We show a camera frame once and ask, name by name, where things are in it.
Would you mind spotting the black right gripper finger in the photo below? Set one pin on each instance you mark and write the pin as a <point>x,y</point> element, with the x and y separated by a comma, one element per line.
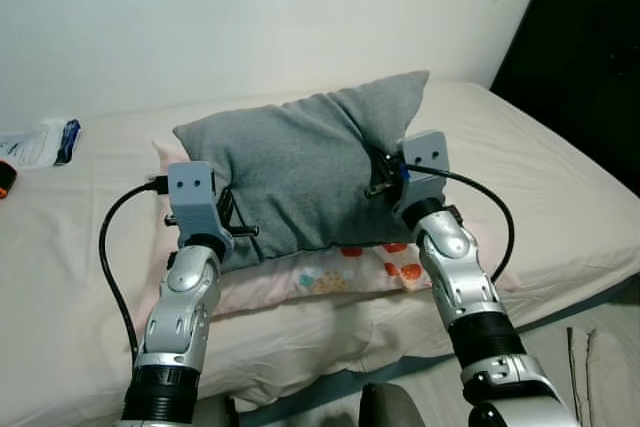
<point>376,188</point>

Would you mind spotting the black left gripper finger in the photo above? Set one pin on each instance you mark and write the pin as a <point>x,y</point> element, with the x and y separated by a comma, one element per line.
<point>222,205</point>

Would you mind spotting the grey pillow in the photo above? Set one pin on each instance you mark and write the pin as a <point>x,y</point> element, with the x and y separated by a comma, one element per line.
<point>300,167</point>

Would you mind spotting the pink dotted pillow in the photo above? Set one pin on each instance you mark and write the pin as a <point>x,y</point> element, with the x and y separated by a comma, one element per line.
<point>320,275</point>

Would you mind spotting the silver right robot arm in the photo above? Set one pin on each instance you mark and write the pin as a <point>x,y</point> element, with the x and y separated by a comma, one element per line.
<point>465,287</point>

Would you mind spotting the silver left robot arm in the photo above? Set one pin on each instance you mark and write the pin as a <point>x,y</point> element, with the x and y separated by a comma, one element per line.
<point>180,317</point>

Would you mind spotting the bed with white sheet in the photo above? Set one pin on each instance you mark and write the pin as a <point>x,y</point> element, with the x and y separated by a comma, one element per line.
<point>560,197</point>

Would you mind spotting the robot left leg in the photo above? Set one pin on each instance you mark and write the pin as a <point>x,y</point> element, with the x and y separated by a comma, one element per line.
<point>215,415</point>

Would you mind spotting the robot leg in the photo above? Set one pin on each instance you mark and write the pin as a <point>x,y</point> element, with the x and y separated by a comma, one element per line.
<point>390,407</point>
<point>215,415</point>

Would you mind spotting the white and blue plastic bag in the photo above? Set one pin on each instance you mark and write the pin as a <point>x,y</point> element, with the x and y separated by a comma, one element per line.
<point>35,144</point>

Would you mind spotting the dark grey bed base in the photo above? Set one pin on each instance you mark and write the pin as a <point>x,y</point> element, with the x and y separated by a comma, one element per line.
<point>560,307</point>

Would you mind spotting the black cabinet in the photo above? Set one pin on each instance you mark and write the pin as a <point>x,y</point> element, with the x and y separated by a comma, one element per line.
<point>580,57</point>

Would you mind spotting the robot right leg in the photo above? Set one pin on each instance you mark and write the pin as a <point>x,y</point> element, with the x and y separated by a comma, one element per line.
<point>390,407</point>

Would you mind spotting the orange and black object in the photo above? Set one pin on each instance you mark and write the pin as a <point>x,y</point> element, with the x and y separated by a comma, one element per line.
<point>4,179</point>

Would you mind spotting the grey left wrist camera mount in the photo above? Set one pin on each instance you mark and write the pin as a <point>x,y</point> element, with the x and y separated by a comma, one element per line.
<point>195,197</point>

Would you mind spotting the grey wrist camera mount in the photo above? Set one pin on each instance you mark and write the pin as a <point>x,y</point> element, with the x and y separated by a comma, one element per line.
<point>195,197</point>
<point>424,162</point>

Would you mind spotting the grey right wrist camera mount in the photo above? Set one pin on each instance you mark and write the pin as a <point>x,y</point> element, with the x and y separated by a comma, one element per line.
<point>424,162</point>

